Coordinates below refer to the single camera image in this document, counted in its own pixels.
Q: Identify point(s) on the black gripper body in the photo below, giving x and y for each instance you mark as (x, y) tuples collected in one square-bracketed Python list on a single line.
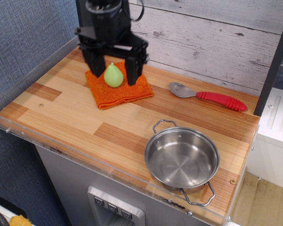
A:
[(112, 31)]

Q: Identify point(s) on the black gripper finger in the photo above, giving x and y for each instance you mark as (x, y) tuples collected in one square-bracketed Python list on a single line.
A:
[(94, 58), (134, 66)]

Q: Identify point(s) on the silver pot with handles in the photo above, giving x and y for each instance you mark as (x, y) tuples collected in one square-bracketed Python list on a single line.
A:
[(182, 159)]

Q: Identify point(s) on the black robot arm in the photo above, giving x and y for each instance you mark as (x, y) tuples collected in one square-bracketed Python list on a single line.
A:
[(107, 6)]

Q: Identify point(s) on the green plastic pear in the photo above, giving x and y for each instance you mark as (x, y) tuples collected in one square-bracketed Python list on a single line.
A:
[(113, 77)]

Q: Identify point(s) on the orange knitted cloth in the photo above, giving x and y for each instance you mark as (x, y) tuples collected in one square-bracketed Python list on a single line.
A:
[(107, 97)]

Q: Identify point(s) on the clear acrylic table guard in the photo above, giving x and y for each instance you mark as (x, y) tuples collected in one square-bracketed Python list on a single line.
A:
[(54, 109)]

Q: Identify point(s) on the grey cabinet with buttons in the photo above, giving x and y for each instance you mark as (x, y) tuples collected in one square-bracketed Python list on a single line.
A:
[(91, 198)]

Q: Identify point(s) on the white appliance at right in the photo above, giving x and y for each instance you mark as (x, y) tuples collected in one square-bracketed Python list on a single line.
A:
[(265, 159)]

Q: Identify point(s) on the yellow object bottom left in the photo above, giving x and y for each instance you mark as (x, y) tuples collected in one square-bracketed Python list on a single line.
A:
[(19, 221)]

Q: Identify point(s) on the dark left vertical post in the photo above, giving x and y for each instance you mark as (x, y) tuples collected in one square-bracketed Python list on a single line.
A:
[(85, 31)]

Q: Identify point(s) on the dark vertical post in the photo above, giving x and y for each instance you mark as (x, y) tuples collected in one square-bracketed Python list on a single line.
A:
[(85, 31), (270, 79)]

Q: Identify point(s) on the spoon with red handle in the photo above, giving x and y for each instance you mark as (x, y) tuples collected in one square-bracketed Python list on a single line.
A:
[(183, 91)]

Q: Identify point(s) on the dark right vertical post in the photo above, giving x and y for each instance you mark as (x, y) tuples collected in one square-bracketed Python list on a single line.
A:
[(270, 79)]

